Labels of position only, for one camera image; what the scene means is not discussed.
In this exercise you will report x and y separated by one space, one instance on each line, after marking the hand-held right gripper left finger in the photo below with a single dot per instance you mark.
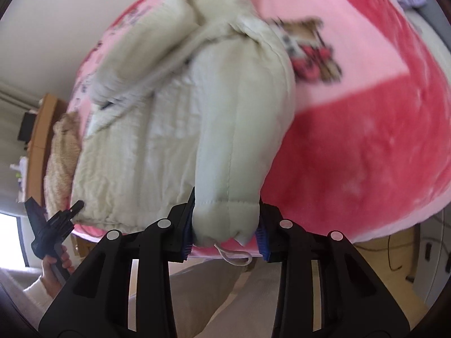
186 243

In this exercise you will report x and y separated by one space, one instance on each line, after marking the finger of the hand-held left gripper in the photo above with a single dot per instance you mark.
65 216

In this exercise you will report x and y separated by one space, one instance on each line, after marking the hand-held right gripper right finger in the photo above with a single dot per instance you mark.
262 244

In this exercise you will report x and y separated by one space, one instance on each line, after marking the white quilted hooded jacket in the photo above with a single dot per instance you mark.
229 130

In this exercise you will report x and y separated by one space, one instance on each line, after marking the person's left forearm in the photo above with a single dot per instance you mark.
37 295

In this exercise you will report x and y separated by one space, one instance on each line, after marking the person's left hand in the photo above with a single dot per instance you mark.
53 274

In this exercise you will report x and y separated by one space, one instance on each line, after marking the beige fluffy cloth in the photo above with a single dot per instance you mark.
61 162

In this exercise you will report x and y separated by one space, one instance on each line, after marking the person's beige pants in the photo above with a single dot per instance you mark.
229 288

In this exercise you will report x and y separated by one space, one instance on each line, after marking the wooden desk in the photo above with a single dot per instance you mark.
38 141

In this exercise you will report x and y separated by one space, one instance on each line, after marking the beige curtain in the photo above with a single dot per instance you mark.
14 95

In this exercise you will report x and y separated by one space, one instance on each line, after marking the pink printed blanket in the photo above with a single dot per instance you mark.
352 130

